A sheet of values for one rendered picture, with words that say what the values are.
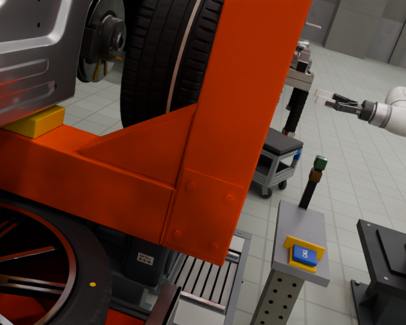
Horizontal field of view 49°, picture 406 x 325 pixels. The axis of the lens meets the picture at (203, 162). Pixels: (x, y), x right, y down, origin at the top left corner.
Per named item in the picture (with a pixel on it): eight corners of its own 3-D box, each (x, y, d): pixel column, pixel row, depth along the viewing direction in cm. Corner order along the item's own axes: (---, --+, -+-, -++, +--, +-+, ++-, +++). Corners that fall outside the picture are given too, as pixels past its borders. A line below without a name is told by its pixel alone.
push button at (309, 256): (291, 249, 134) (294, 243, 133) (314, 257, 133) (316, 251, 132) (290, 262, 127) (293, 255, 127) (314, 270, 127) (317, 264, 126)
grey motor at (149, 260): (60, 255, 162) (73, 171, 149) (167, 295, 158) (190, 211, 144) (31, 284, 146) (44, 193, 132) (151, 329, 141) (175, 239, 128)
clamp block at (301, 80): (280, 80, 137) (286, 63, 135) (309, 88, 136) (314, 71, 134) (280, 82, 132) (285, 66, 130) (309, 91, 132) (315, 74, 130)
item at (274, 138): (209, 172, 286) (223, 123, 273) (238, 162, 314) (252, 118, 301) (265, 202, 265) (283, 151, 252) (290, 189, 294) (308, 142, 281)
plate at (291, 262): (289, 249, 135) (290, 247, 134) (314, 258, 134) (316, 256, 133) (288, 264, 127) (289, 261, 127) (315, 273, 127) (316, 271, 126)
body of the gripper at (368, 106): (368, 124, 163) (344, 117, 164) (365, 118, 170) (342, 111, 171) (377, 105, 160) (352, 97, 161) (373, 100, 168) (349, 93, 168)
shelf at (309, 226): (278, 205, 168) (280, 198, 167) (321, 220, 166) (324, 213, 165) (270, 268, 129) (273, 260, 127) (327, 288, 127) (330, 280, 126)
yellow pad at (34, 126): (16, 109, 120) (18, 91, 118) (63, 124, 118) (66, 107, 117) (-18, 122, 107) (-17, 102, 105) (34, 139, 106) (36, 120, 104)
